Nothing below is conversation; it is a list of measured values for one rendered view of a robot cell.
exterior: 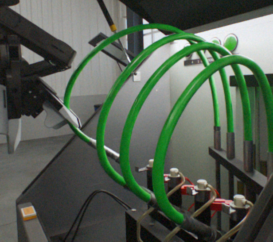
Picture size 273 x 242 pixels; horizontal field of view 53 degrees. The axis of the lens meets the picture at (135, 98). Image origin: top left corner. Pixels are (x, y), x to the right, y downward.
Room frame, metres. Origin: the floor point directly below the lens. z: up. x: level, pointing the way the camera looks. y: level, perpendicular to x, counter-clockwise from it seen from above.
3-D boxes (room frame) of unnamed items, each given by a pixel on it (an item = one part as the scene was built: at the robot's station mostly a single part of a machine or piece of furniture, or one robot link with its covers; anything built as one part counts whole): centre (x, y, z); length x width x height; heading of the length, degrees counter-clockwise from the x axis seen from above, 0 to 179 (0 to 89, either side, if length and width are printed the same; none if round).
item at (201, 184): (0.47, -0.11, 1.09); 0.02 x 0.02 x 0.03
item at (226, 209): (0.40, -0.14, 1.09); 0.03 x 0.02 x 0.01; 119
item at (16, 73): (0.35, 0.16, 1.28); 0.05 x 0.02 x 0.09; 29
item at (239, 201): (0.40, -0.15, 1.09); 0.02 x 0.02 x 0.03
